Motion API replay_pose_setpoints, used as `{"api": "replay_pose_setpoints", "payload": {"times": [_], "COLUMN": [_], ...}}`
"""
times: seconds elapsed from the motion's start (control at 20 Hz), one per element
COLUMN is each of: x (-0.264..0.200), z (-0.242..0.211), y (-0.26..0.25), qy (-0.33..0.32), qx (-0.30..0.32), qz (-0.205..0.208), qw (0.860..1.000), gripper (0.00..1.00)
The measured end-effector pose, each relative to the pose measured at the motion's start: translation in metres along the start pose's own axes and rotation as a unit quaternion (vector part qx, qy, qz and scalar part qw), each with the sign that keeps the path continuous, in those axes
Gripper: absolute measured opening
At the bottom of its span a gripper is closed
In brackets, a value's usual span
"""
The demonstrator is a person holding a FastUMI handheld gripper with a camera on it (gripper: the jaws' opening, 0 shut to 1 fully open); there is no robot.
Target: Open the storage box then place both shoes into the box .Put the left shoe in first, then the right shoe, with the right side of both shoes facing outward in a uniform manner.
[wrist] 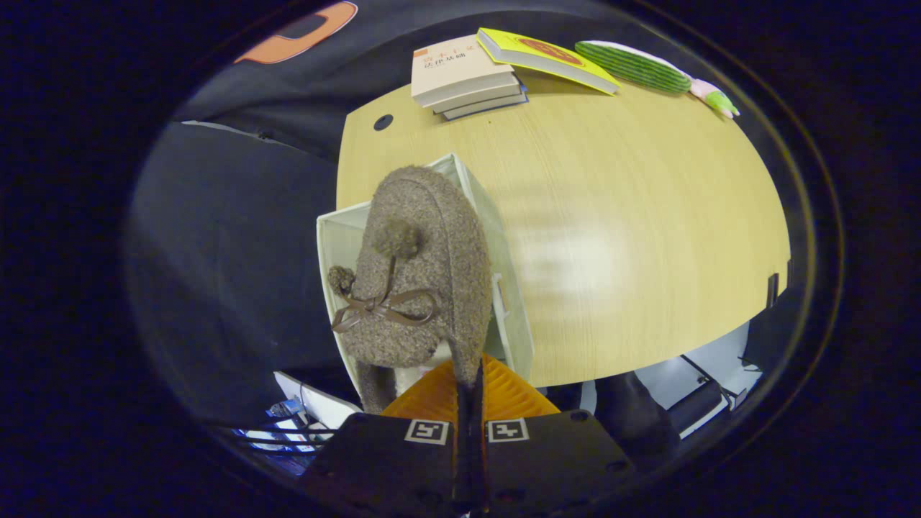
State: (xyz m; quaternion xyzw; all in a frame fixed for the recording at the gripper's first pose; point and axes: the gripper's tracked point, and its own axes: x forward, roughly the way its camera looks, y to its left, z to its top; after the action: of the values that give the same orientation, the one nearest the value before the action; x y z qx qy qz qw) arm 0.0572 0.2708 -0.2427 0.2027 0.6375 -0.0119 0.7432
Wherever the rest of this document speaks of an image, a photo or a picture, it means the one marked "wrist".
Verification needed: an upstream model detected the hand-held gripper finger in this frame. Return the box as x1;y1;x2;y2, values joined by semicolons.
471;354;635;514
304;360;472;516

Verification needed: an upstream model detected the cream fabric storage box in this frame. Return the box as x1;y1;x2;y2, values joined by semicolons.
315;153;537;395

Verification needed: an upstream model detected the brown fuzzy shoe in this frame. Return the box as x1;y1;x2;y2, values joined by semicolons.
328;165;494;416

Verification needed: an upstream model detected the white flat board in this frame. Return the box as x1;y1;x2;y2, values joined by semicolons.
273;371;363;430

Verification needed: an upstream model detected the blue cover book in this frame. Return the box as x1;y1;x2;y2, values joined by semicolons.
441;85;530;122

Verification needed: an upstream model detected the thick white-edged book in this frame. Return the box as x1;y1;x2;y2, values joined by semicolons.
432;72;522;114

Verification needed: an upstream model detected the beige cover book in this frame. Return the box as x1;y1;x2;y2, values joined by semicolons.
411;35;517;107

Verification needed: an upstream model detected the yellow book with red circle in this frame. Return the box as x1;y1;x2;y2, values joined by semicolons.
477;27;621;96

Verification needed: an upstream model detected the green striped plush cushion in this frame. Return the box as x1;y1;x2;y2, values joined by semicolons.
574;40;693;94

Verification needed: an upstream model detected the pink and green plush toy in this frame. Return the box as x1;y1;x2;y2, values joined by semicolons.
689;78;740;119

